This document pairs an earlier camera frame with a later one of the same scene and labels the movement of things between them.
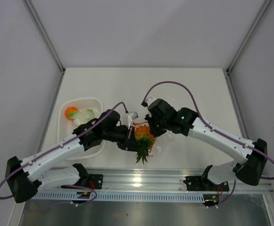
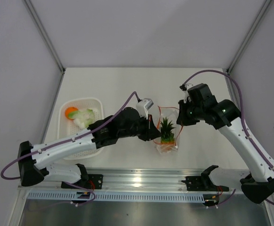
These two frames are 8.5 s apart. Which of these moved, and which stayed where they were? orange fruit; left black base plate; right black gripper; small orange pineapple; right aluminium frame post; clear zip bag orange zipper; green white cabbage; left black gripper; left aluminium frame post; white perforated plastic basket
Moved: left black gripper; clear zip bag orange zipper; small orange pineapple; right black gripper
Stayed: left black base plate; white perforated plastic basket; orange fruit; left aluminium frame post; green white cabbage; right aluminium frame post
